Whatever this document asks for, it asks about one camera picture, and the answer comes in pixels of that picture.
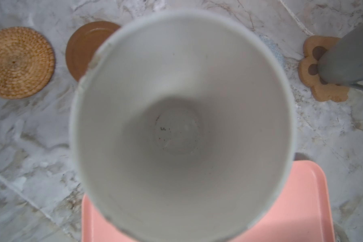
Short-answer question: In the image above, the grey mug blue handle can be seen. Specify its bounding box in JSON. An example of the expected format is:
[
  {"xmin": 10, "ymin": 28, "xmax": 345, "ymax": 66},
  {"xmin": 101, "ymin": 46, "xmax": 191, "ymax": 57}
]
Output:
[{"xmin": 70, "ymin": 9, "xmax": 296, "ymax": 242}]

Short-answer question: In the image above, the dark brown wooden coaster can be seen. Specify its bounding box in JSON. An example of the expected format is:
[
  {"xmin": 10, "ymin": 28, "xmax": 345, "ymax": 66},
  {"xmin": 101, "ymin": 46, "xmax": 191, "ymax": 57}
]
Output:
[{"xmin": 66, "ymin": 21, "xmax": 120, "ymax": 81}]

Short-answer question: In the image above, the brown paw shaped coaster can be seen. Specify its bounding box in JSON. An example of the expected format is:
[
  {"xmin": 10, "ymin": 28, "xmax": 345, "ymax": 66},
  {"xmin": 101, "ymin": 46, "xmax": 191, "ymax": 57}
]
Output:
[{"xmin": 298, "ymin": 35, "xmax": 349, "ymax": 102}]

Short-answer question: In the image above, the woven rattan coaster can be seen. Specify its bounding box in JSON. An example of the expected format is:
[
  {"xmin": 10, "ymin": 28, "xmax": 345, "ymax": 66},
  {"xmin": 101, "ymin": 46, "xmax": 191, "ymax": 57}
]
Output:
[{"xmin": 0, "ymin": 27, "xmax": 55, "ymax": 99}]

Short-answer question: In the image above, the cream mug grey handle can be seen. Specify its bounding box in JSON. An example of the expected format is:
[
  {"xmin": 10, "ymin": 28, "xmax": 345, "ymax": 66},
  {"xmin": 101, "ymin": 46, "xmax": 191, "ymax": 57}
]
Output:
[{"xmin": 318, "ymin": 24, "xmax": 363, "ymax": 91}]

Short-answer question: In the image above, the blue grey woven coaster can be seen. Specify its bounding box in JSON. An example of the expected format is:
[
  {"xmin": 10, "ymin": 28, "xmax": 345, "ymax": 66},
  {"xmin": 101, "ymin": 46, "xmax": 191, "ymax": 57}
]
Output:
[{"xmin": 259, "ymin": 35, "xmax": 286, "ymax": 69}]

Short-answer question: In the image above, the pink rectangular tray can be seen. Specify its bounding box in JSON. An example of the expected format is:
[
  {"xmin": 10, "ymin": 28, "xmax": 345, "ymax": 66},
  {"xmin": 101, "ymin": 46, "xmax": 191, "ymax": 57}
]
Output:
[{"xmin": 82, "ymin": 160, "xmax": 335, "ymax": 242}]

